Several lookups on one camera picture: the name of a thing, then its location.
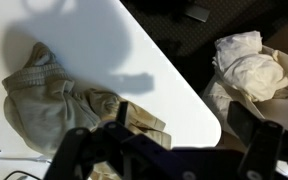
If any cream cloth bag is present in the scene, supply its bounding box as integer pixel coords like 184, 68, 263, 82
202, 44, 288, 158

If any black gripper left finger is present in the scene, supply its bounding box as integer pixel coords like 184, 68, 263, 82
43, 101, 192, 180

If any white shirt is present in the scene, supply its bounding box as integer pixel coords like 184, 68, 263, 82
212, 30, 288, 103

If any thin dark cable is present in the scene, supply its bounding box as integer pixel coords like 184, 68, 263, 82
2, 169, 42, 180

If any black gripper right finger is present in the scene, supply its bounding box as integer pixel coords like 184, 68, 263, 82
227, 100, 288, 180

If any tan crumpled garment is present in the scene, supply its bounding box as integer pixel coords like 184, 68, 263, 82
2, 41, 172, 180

